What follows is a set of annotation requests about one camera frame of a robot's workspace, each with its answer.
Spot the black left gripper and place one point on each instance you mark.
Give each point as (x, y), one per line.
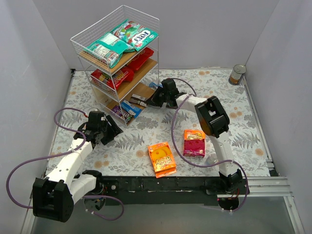
(109, 130)

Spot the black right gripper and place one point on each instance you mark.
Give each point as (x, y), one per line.
(159, 96)

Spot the brown chocolate bar wrapper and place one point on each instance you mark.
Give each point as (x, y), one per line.
(139, 100)

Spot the purple M&M's candy bag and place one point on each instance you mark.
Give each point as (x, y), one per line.
(127, 117)

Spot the blue candy bar wrapper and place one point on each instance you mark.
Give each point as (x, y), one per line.
(131, 108)

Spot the red fruit candy bag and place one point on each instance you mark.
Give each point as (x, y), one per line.
(103, 80)

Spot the red fruit candy bag corner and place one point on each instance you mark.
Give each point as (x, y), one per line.
(136, 63)

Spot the green Fox's mint candy bag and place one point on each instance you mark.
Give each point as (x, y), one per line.
(134, 34)

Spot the teal mint candy bag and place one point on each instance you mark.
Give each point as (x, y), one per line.
(109, 49)

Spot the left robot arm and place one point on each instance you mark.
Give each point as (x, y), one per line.
(65, 175)

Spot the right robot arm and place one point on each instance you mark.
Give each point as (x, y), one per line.
(214, 122)

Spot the pink Scrub Daddy box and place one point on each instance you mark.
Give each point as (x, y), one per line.
(194, 143)

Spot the orange Scrub Daddy box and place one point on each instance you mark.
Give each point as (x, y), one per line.
(162, 159)

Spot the clear plastic bottle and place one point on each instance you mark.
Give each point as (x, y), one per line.
(211, 159)

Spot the metal tin can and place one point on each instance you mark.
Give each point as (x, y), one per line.
(237, 73)

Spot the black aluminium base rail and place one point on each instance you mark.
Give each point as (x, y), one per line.
(139, 190)

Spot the white wire wooden shelf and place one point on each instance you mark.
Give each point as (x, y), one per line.
(108, 97)

